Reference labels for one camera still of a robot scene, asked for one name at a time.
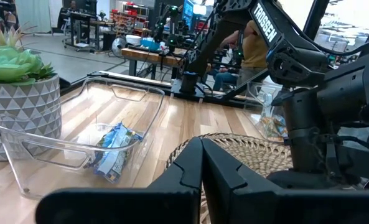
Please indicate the green chocolate chip granola bar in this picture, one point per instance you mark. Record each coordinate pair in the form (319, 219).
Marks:
(268, 127)

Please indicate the round woven wicker basket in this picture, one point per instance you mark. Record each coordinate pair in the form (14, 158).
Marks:
(259, 155)

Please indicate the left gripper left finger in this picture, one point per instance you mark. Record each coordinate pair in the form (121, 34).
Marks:
(140, 208)

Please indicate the black office desk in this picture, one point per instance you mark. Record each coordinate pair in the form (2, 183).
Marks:
(78, 28)

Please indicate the blue snack packet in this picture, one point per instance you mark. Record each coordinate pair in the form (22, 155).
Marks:
(120, 137)

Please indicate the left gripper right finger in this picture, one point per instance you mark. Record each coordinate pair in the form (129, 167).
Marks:
(265, 208)

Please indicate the succulent in patterned pot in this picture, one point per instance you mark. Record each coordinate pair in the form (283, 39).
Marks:
(22, 105)

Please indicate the grey floor fan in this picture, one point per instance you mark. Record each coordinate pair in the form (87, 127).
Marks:
(119, 46)

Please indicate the wooden workbench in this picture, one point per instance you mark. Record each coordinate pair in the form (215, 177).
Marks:
(153, 57)

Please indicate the black background robot arm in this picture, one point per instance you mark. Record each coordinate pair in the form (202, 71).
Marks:
(173, 31)

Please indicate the peanut butter granola bar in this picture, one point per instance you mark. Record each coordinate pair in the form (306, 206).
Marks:
(280, 126)

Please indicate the person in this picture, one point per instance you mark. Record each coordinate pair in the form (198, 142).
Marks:
(254, 49)
(73, 5)

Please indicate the white box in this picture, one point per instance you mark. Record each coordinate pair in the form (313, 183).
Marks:
(133, 40)

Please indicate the black computer monitor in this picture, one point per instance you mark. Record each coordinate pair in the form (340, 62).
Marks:
(84, 6)

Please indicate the blue box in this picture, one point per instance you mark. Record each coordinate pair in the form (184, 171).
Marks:
(151, 43)

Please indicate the storage shelf with boxes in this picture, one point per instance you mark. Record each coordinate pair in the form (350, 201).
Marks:
(131, 15)

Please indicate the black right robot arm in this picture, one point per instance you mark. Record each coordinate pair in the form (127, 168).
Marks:
(265, 23)

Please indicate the light blue raisin granola bar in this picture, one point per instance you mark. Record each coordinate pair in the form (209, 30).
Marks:
(109, 166)

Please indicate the lit blue screen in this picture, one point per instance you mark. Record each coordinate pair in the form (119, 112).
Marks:
(188, 11)

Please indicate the clear plastic bin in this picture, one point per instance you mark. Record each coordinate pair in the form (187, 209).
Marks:
(16, 137)
(255, 102)

